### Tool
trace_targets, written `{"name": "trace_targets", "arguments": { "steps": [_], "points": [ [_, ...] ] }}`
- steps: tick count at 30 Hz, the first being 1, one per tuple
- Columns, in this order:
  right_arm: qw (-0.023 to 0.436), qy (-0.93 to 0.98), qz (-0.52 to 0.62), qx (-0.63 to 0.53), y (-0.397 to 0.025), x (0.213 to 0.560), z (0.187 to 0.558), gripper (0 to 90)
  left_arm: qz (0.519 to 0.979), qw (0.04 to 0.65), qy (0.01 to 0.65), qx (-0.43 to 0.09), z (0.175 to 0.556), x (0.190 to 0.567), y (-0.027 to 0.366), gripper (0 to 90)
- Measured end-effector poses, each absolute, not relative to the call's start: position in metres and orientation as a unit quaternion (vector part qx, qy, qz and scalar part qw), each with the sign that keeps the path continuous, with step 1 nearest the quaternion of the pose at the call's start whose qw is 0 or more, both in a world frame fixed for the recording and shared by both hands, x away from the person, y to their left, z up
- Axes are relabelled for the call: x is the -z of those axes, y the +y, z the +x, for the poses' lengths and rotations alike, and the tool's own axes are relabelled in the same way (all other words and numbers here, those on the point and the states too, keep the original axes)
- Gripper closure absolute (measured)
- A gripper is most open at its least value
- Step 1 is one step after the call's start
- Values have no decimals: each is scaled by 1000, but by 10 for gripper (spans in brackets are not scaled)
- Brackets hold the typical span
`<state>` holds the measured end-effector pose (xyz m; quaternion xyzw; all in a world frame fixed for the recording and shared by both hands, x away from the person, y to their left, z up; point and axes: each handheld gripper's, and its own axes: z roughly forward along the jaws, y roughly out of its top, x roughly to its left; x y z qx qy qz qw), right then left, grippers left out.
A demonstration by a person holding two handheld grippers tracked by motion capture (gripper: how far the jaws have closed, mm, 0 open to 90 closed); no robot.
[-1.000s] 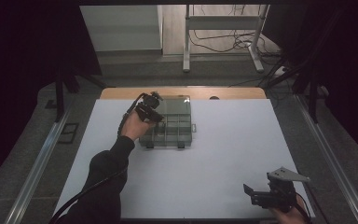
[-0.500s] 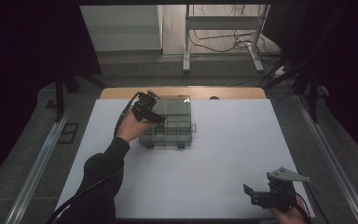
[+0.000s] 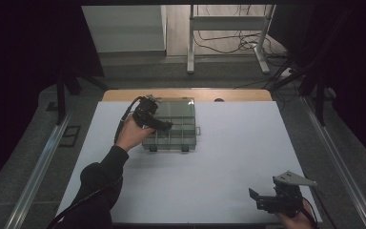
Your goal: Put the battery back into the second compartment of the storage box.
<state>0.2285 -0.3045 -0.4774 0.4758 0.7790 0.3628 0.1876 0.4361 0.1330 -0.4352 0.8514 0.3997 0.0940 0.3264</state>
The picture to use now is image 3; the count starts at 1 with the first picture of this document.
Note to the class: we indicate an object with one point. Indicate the black curtain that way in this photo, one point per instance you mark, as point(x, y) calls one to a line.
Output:
point(352, 63)
point(28, 63)

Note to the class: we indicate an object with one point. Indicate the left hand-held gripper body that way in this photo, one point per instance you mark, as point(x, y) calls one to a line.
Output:
point(144, 109)

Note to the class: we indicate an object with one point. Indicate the black stand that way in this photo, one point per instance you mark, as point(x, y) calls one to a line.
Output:
point(61, 98)
point(321, 95)

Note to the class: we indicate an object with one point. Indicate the white cabinet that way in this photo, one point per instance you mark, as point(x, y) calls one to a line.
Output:
point(124, 28)

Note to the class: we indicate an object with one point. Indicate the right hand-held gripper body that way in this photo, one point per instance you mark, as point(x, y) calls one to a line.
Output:
point(287, 197)

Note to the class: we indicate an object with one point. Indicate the black floor frame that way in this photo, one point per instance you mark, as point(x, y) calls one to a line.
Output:
point(70, 136)

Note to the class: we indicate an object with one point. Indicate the person's right hand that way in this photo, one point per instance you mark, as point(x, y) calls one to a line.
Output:
point(295, 222)

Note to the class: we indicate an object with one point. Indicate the white metal desk frame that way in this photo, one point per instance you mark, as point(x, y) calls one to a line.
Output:
point(225, 23)

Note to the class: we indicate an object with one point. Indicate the aluminium floor rail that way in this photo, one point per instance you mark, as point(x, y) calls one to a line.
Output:
point(38, 171)
point(340, 171)

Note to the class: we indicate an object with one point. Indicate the person's left hand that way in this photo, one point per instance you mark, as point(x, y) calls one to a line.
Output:
point(130, 133)

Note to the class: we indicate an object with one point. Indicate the clear plastic organizer box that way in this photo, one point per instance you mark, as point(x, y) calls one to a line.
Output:
point(184, 111)

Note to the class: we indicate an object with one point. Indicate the white power strip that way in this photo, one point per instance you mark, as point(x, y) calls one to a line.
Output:
point(286, 73)

